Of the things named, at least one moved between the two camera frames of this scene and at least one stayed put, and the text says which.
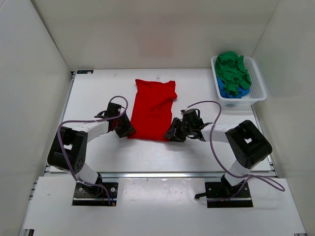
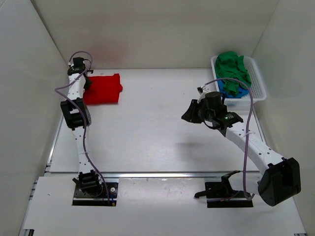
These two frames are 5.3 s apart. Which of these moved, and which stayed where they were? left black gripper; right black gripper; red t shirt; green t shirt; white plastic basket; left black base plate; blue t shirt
Moved: right black gripper; red t shirt; left black gripper
Stayed: left black base plate; blue t shirt; green t shirt; white plastic basket
